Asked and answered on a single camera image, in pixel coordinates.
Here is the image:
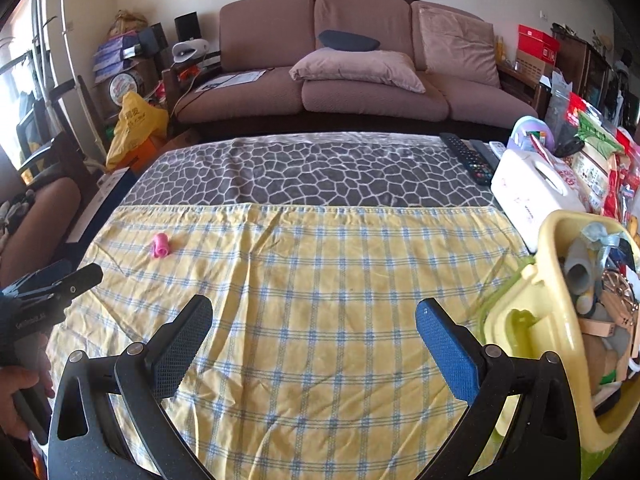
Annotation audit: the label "white pole stand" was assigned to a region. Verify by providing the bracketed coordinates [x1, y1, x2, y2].
[30, 0, 102, 162]

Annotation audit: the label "dark wooden cabinet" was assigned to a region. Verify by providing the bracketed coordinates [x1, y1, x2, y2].
[552, 30, 627, 127]

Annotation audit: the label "upright beige pillow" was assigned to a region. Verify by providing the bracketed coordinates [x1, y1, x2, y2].
[417, 6, 502, 89]

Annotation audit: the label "grey plastic tube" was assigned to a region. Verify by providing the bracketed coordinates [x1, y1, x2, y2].
[564, 256, 597, 297]

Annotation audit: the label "grey stone-pattern blanket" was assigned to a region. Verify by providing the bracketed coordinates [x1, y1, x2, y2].
[112, 132, 504, 209]

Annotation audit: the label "brown fabric sofa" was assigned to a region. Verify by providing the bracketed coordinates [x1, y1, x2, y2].
[170, 0, 539, 134]

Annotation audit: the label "yellow blue plaid cloth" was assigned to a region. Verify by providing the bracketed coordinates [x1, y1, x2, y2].
[47, 202, 540, 480]

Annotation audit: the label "long wooden block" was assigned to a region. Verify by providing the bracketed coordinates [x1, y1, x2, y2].
[599, 287, 635, 327]
[580, 316, 618, 343]

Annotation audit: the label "dark grey remote control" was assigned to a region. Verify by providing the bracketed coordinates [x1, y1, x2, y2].
[470, 139, 502, 171]

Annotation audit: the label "flat beige pillow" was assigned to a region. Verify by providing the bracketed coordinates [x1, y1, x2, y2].
[289, 49, 427, 94]

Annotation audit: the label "pile of snack packets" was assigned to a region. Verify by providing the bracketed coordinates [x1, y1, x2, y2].
[549, 72, 640, 243]

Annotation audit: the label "stack of blue boxes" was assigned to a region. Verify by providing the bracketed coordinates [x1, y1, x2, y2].
[92, 32, 144, 81]

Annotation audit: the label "papers on sofa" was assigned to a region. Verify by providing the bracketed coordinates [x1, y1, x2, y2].
[195, 70, 269, 92]

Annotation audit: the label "person's left hand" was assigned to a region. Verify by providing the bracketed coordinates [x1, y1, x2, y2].
[0, 334, 56, 442]

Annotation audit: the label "dark blue cushion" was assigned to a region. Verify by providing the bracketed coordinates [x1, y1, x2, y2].
[318, 30, 380, 54]

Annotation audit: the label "black remote control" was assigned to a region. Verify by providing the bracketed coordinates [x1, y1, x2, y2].
[438, 132, 494, 187]

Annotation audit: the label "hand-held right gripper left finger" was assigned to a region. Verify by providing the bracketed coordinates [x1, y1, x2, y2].
[47, 294, 214, 480]

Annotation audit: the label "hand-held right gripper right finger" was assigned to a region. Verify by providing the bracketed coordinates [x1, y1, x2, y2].
[415, 297, 582, 480]

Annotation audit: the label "cream yellow plastic basket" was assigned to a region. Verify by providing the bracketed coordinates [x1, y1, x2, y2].
[481, 210, 640, 480]

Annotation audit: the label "brown wooden chair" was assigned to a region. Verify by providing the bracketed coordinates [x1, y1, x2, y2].
[0, 132, 84, 282]

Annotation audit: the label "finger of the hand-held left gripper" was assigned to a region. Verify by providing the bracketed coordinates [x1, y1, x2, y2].
[0, 259, 74, 295]
[27, 263, 105, 307]

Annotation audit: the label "red cardboard box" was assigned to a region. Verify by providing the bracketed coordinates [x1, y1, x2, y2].
[517, 24, 561, 65]

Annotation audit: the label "white plastic box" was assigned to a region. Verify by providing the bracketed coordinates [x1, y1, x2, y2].
[490, 149, 592, 257]

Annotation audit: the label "round labelled tin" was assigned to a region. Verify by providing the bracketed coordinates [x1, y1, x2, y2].
[109, 71, 146, 106]

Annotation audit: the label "brown cardboard box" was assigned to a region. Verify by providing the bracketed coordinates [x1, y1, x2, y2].
[515, 49, 557, 79]

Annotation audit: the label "yellow plastic bag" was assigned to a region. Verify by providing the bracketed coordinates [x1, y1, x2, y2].
[105, 91, 170, 171]

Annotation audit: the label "lilac plastic container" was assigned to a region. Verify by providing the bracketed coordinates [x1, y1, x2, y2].
[507, 116, 556, 154]

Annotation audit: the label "black speaker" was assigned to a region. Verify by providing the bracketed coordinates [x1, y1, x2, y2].
[174, 11, 199, 41]

